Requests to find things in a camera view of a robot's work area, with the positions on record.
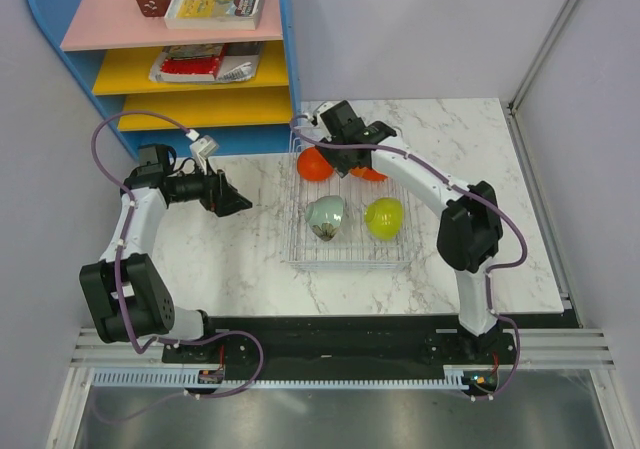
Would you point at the orange bowl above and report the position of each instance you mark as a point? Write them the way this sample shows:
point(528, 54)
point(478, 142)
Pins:
point(311, 166)
point(368, 174)

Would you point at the yellow-green bowl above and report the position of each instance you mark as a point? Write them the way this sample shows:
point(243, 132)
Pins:
point(384, 218)

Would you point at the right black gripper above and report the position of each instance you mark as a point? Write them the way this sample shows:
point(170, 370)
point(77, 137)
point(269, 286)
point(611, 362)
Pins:
point(341, 166)

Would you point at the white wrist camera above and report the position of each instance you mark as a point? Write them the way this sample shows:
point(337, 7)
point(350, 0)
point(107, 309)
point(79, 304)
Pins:
point(202, 147)
point(314, 116)

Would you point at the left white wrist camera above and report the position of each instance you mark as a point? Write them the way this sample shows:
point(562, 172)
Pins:
point(202, 147)

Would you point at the red edged book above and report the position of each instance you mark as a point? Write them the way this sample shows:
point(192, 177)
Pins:
point(200, 58)

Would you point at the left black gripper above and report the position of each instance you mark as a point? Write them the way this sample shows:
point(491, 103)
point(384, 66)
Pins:
point(221, 197)

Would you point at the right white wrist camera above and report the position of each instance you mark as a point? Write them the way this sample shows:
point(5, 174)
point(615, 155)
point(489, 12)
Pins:
point(314, 116)

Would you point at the pale green ceramic bowl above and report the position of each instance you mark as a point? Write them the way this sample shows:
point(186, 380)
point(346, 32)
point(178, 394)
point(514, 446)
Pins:
point(325, 216)

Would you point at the yellow cover book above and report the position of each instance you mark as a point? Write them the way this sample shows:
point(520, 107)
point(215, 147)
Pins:
point(214, 14)

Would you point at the aluminium corner post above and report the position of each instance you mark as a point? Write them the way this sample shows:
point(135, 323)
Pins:
point(552, 37)

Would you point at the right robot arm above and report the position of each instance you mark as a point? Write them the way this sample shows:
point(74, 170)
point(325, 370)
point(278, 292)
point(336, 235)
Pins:
point(469, 226)

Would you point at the white slotted cable duct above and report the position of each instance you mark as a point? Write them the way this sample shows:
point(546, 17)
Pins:
point(202, 379)

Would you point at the white wire dish rack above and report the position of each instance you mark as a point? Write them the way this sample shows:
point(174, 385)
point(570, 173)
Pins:
point(353, 247)

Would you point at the blue shelf unit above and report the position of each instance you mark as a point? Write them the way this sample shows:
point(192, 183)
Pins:
point(109, 48)

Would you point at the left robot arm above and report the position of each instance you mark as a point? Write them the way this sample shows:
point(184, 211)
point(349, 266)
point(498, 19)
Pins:
point(125, 294)

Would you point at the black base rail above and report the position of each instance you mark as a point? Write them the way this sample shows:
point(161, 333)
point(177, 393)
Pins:
point(343, 348)

